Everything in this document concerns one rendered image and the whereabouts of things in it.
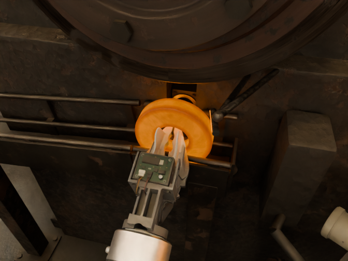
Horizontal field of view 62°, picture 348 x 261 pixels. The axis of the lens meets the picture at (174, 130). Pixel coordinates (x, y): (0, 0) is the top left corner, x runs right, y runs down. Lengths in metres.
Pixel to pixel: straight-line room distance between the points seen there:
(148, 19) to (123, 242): 0.29
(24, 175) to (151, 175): 1.21
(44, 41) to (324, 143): 0.54
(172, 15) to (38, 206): 1.26
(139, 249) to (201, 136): 0.23
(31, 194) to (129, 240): 1.12
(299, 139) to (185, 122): 0.19
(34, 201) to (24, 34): 0.95
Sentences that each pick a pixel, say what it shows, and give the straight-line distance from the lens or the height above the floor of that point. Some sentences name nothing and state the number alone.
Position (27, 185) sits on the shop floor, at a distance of 1.56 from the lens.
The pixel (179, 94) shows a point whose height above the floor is 0.77.
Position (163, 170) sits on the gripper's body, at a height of 0.78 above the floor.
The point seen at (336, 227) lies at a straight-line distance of 0.57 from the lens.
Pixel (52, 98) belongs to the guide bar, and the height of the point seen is 0.74.
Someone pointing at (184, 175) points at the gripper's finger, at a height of 0.73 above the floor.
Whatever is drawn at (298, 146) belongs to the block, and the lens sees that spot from 0.50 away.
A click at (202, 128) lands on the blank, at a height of 0.78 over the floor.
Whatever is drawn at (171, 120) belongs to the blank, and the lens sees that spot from 0.52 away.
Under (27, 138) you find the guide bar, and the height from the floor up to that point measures 0.68.
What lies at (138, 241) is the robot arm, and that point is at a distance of 0.43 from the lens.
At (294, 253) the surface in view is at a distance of 0.63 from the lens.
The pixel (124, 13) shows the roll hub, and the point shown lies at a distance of 0.32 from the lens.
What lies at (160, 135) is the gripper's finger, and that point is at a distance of 0.52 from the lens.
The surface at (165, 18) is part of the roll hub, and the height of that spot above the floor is 1.01.
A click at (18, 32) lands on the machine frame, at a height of 0.87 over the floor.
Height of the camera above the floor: 1.13
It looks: 43 degrees down
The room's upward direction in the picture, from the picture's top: straight up
